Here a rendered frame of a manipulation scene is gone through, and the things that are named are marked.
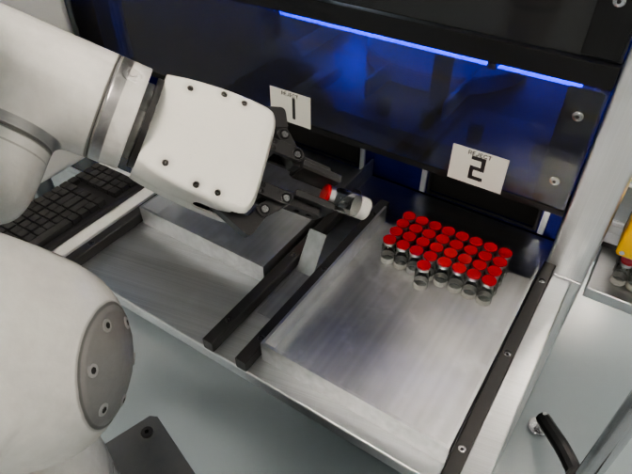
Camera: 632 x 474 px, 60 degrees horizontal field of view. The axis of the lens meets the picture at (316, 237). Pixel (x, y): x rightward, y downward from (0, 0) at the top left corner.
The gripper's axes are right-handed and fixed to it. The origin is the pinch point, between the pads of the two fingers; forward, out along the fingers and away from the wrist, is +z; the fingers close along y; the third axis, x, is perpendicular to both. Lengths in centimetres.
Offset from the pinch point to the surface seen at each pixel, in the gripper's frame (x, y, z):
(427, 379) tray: -16.1, 11.6, 27.5
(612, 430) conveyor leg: -40, 8, 95
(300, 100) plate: -35.8, -30.2, 7.6
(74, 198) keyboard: -70, -10, -21
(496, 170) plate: -14.2, -19.8, 32.5
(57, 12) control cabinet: -62, -41, -35
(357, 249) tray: -31.5, -7.0, 21.8
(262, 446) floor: -112, 31, 46
